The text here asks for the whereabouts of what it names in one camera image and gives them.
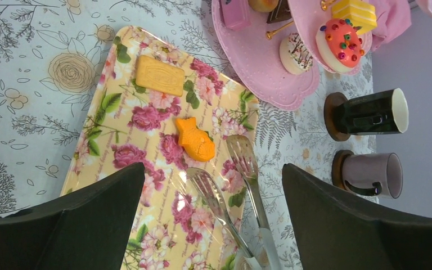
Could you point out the floral dessert tray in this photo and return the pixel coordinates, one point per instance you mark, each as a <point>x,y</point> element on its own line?
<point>126,123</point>

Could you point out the red donut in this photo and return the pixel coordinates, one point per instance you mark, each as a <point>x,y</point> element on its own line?
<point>339,45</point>

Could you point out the orange round pastry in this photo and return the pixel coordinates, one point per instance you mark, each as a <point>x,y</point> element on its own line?
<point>263,5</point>

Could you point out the floral tablecloth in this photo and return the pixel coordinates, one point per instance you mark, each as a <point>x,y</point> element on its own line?
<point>51,57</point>

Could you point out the pink wafer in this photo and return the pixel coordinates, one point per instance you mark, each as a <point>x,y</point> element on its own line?
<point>236,15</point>

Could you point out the brown wooden saucer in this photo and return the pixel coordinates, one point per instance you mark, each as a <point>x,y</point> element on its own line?
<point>337,165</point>
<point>332,101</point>

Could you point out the metal tongs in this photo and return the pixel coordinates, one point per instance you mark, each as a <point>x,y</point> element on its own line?
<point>241,173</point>

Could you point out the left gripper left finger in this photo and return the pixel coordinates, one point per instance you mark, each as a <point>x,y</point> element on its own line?
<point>85,229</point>

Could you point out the orange tart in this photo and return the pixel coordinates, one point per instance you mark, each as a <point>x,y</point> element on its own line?
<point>195,141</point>

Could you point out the chocolate cake piece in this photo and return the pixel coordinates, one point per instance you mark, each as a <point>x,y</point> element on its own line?
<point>280,13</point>

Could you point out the yellow roll cake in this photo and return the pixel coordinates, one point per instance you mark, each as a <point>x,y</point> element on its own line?
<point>361,14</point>

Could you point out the tan biscuit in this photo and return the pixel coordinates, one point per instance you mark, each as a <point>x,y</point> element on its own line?
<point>156,75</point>

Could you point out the pink cloth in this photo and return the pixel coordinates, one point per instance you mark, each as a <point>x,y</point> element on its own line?
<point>393,19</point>

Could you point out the black mug white inside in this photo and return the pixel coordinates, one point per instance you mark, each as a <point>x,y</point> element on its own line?
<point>383,112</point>

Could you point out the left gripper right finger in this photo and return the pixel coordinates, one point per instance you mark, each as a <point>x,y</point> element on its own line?
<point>335,229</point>

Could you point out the purple mug black handle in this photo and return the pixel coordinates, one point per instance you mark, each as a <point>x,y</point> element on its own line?
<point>373,175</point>

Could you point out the chocolate drizzle donut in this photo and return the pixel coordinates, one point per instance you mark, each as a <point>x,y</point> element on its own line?
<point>294,55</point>

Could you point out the pink three-tier cake stand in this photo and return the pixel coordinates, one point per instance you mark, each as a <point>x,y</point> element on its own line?
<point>256,59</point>

